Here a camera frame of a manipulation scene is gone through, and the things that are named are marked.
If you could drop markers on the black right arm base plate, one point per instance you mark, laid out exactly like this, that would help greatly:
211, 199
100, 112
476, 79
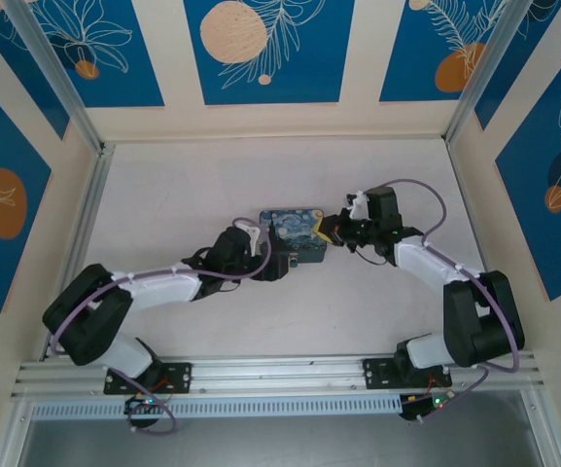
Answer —
379, 372

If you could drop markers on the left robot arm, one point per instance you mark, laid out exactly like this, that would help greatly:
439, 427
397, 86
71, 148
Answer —
158, 289

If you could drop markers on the aluminium frame post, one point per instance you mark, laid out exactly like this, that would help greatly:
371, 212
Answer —
479, 73
51, 68

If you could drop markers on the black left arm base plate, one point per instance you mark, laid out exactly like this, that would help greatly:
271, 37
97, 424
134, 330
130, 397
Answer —
178, 377

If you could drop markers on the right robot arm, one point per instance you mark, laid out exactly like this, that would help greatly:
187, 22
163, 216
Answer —
426, 260

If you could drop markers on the aluminium mounting rail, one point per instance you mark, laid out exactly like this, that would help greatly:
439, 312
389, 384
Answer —
280, 374

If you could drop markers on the starry night painted tin box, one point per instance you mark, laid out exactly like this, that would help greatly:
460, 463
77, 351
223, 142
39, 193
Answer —
295, 228

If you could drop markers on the dark teal padlock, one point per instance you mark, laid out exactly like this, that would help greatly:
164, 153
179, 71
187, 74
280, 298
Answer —
293, 263

